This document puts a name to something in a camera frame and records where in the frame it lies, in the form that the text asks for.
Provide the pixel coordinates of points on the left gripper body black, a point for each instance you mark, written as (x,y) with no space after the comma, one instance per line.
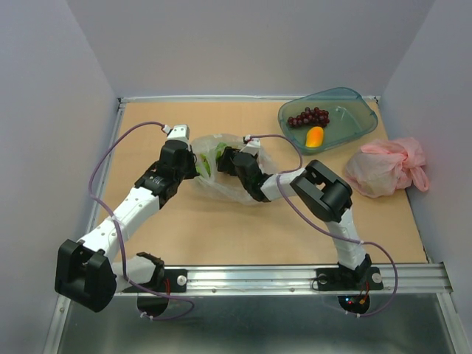
(189,170)

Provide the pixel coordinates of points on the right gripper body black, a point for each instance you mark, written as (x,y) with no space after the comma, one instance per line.
(229,153)

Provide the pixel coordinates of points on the clear plastic bag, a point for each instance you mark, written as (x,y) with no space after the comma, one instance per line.
(221,188)

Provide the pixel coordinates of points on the orange fruit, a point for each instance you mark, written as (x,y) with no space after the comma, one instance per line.
(315,137)

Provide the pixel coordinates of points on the red grape bunch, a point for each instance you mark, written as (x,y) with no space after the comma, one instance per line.
(310,117)

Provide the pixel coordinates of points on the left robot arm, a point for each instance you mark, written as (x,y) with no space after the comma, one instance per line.
(85,273)

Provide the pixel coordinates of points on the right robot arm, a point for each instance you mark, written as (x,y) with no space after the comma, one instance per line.
(326,196)

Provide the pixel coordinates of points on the pink plastic bag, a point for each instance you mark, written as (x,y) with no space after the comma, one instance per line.
(382,167)

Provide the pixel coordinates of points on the teal plastic container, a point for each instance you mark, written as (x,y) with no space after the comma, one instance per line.
(341,113)

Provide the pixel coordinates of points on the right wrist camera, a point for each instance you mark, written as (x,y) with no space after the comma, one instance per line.
(251,145)

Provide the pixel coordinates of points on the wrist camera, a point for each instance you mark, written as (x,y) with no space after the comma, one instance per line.
(251,145)
(177,132)

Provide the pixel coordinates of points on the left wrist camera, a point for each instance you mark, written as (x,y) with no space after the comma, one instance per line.
(177,132)

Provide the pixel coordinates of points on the aluminium front rail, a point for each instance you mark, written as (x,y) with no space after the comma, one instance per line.
(273,280)

